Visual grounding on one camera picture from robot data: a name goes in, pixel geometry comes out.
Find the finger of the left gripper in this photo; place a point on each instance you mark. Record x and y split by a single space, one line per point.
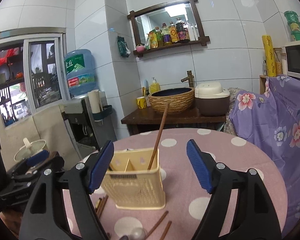
37 158

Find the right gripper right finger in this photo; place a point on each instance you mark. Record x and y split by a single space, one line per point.
255 216

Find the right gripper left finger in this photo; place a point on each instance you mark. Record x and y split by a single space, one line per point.
45 215

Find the black patterned chopstick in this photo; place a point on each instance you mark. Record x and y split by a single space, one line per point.
98 203

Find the dark wooden chopstick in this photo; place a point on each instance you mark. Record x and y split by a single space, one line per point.
100 206

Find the cream pot with lid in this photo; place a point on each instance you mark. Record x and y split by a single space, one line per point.
30 148

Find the grey water dispenser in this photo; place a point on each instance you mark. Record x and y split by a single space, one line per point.
88 131

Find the pink polka dot tablecloth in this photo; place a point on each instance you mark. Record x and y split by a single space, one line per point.
186 201

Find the white paper cup stack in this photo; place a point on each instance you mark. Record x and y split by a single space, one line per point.
95 102

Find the cream plastic utensil holder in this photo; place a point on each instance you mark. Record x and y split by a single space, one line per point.
131 185

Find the purple floral cloth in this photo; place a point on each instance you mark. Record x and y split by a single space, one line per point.
271 121

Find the blue water jug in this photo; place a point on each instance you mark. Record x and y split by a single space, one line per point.
80 72

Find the dark wooden counter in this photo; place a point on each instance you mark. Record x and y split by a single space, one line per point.
145 120

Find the yellow mug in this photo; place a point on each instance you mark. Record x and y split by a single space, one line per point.
141 102

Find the brown white rice cooker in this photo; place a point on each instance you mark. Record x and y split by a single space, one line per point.
212 99

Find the yellow soap bottle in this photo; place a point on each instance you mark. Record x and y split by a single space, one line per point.
154 87

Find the green hanging packet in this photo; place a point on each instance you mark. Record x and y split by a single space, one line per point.
123 48

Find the woven basin sink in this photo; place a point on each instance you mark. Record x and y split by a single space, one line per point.
179 100

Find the yellow roll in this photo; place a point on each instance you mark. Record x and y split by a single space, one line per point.
270 56

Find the bamboo style faucet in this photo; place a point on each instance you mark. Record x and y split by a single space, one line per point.
189 78

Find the white microwave oven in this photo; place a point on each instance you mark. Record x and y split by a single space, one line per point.
292 50

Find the yellow oil bottle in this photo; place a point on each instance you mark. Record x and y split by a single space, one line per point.
173 33

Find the green instant noodle cups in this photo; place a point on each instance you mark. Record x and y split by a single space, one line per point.
294 24

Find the dark soy sauce bottle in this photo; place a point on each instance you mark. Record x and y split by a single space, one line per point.
182 32

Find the wooden framed mirror shelf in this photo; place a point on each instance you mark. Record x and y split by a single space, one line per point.
151 26

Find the window with frame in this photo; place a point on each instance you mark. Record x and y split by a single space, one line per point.
32 72

